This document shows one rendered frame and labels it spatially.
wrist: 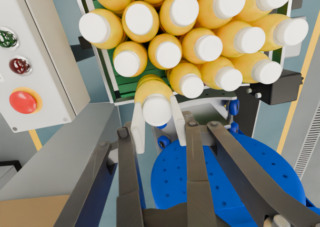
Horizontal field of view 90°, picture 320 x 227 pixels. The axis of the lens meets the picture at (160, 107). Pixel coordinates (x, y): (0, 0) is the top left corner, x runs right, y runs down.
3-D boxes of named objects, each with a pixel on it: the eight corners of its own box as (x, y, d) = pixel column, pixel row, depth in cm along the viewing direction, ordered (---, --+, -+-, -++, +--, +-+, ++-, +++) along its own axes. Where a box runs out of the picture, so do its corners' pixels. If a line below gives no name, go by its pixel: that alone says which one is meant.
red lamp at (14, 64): (17, 74, 23) (11, 76, 22) (9, 59, 22) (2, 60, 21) (33, 72, 23) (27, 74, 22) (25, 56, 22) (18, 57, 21)
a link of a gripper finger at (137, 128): (144, 153, 16) (137, 154, 16) (145, 120, 23) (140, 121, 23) (137, 128, 15) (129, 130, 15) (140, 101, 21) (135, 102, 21)
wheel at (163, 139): (167, 154, 45) (173, 150, 46) (165, 141, 43) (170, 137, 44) (157, 148, 48) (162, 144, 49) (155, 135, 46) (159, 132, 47)
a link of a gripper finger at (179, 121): (176, 121, 15) (185, 120, 15) (169, 95, 21) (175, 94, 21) (180, 147, 16) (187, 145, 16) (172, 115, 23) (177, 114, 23)
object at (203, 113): (176, 116, 47) (186, 142, 35) (175, 109, 46) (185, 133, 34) (210, 110, 47) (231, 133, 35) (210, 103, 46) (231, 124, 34)
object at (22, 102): (21, 113, 25) (15, 116, 24) (8, 92, 24) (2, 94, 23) (44, 109, 25) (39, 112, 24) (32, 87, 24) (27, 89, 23)
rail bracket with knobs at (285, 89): (239, 93, 48) (262, 107, 39) (240, 70, 45) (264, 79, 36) (272, 87, 48) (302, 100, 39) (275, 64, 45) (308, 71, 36)
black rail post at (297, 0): (265, 15, 40) (291, 11, 33) (266, 1, 39) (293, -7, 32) (273, 14, 40) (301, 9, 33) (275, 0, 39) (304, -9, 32)
